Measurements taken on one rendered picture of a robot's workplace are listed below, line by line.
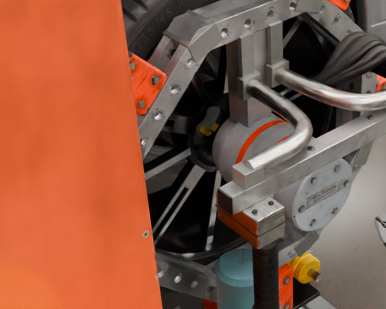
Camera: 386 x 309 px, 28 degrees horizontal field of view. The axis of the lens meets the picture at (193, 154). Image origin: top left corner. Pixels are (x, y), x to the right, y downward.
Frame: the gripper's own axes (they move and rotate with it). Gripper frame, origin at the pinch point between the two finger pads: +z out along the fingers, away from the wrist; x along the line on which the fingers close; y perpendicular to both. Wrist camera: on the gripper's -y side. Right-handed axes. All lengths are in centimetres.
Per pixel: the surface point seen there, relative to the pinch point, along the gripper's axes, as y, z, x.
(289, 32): -29.5, 17.7, 20.2
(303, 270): -0.4, 8.0, -16.2
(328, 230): 77, 58, -13
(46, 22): -102, -31, 2
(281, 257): -10.2, 7.2, -15.4
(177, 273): -33.5, 7.0, -24.6
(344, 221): 82, 58, -8
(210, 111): -25.9, 27.8, 0.9
